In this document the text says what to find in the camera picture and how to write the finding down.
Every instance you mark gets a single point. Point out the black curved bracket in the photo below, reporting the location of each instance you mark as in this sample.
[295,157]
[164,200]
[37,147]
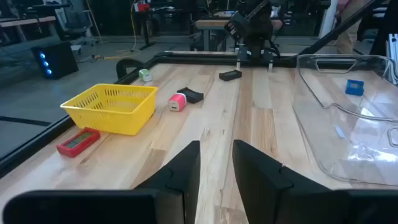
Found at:
[124,63]

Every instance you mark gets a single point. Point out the person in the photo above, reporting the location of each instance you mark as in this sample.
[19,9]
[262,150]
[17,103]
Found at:
[348,31]

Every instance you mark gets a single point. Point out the clear plastic bin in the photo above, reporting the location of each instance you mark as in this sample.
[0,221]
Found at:
[326,124]

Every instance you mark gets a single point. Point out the pink white USB charger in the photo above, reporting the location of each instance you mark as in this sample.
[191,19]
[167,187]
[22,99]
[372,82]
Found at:
[178,99]

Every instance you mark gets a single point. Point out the wooden top table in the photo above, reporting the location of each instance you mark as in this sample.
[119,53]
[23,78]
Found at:
[211,24]

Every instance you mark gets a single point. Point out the green white USB charger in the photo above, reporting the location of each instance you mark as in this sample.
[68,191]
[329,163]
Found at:
[145,75]

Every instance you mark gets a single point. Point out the black framed digital timer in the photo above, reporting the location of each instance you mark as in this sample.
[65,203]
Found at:
[192,95]
[230,76]

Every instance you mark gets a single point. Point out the silver aluminium profile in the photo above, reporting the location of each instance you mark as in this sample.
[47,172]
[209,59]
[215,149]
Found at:
[393,53]

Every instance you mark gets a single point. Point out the yellow plastic basket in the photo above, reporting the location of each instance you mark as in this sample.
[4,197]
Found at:
[93,121]

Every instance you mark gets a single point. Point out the red framed digital timer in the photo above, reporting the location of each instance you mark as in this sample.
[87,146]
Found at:
[66,151]

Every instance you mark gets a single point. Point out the black computer tower blue lights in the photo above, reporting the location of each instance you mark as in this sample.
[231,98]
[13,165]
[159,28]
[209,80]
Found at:
[62,59]

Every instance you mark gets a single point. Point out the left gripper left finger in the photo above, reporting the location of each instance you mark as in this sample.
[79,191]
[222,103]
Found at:
[183,174]

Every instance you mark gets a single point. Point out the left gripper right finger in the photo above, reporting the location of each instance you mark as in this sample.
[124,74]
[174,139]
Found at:
[258,180]

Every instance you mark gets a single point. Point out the wooden workbench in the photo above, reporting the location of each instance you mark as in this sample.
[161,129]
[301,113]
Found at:
[28,21]

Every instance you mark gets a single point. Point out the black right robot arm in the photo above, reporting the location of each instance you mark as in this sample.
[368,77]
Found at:
[258,28]

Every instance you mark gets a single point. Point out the black aluminium table frame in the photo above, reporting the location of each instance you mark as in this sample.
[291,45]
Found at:
[192,58]

